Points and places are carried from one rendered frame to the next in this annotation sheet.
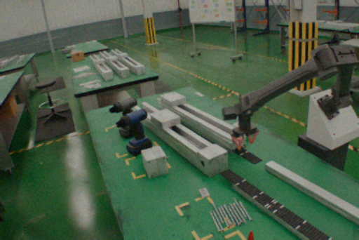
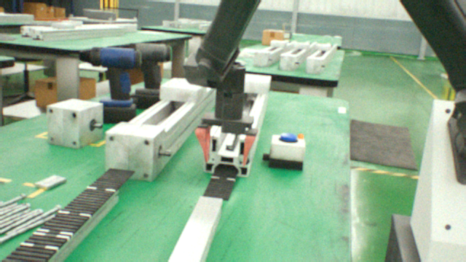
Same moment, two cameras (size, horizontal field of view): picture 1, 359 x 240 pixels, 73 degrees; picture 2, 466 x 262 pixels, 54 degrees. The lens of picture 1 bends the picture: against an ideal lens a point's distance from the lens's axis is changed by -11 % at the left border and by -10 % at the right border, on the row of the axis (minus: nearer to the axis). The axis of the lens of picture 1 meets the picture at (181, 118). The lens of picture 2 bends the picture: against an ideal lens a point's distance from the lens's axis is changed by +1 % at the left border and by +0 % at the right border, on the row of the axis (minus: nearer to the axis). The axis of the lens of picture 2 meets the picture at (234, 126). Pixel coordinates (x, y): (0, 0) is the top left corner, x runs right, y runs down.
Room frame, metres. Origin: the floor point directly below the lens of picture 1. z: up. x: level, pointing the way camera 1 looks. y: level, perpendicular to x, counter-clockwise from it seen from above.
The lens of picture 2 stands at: (0.36, -0.80, 1.14)
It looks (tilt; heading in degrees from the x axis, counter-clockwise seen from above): 15 degrees down; 34
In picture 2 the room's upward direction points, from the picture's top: 5 degrees clockwise
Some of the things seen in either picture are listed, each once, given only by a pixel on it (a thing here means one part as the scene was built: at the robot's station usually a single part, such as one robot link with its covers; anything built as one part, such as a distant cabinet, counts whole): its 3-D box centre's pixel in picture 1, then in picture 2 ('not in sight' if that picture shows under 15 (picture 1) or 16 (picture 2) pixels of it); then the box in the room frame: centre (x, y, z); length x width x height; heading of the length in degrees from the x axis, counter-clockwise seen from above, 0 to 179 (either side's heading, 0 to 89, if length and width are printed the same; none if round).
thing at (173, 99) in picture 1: (173, 100); (253, 86); (1.71, 0.04, 0.87); 0.16 x 0.11 x 0.07; 28
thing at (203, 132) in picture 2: (240, 140); (214, 140); (1.09, -0.26, 0.87); 0.07 x 0.07 x 0.09; 27
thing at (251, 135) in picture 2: (249, 136); (239, 143); (1.11, -0.31, 0.87); 0.07 x 0.07 x 0.09; 27
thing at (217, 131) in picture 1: (193, 118); (245, 116); (1.49, -0.08, 0.82); 0.80 x 0.10 x 0.09; 28
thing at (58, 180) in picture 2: (204, 193); (51, 183); (0.85, -0.06, 0.78); 0.05 x 0.03 x 0.01; 12
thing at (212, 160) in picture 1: (214, 159); (141, 151); (1.02, -0.13, 0.83); 0.12 x 0.09 x 0.10; 118
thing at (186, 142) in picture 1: (166, 128); (183, 110); (1.40, 0.09, 0.82); 0.80 x 0.10 x 0.09; 28
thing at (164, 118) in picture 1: (165, 120); (184, 94); (1.40, 0.09, 0.87); 0.16 x 0.11 x 0.07; 28
